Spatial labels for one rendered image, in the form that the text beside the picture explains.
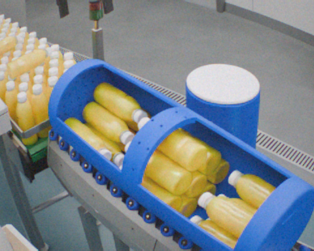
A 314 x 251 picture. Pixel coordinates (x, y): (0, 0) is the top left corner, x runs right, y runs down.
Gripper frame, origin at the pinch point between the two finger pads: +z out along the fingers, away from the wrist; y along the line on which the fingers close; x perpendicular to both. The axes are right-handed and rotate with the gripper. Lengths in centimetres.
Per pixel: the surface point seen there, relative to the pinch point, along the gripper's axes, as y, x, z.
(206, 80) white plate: 1, -62, 51
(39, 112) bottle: 49, -23, 47
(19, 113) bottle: 52, -16, 43
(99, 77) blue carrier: 25, -34, 37
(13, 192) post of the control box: 70, -11, 81
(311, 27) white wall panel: -3, -352, 125
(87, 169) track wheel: 20, -10, 57
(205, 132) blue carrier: -15, -22, 46
